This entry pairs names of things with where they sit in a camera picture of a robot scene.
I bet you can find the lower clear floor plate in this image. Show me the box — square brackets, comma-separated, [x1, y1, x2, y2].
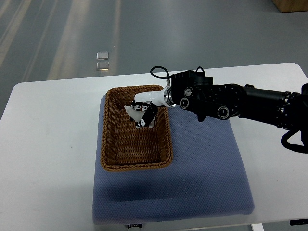
[96, 61, 109, 71]

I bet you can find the black table control panel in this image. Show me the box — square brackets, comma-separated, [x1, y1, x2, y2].
[289, 218, 308, 226]

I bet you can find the brown wooden box corner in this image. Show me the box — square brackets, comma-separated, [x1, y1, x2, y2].
[272, 0, 308, 13]

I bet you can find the white bear figurine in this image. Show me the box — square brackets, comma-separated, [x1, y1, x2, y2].
[124, 105, 155, 129]

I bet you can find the blue textured mat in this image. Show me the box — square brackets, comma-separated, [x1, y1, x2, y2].
[92, 107, 255, 225]

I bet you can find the clear floor plate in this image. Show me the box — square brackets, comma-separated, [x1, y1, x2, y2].
[96, 61, 109, 71]
[96, 51, 109, 60]

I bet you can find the upper clear floor plate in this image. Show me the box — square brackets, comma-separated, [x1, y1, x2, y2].
[96, 51, 109, 60]

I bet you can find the brown wicker basket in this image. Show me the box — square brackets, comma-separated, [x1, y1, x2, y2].
[100, 85, 173, 172]

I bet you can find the black cable loop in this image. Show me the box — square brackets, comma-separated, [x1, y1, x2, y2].
[281, 129, 308, 154]

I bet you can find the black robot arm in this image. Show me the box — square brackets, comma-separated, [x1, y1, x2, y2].
[163, 66, 308, 154]

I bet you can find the black label tag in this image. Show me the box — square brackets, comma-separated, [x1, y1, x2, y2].
[128, 224, 142, 229]

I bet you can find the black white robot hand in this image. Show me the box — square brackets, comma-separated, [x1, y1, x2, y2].
[130, 87, 175, 122]

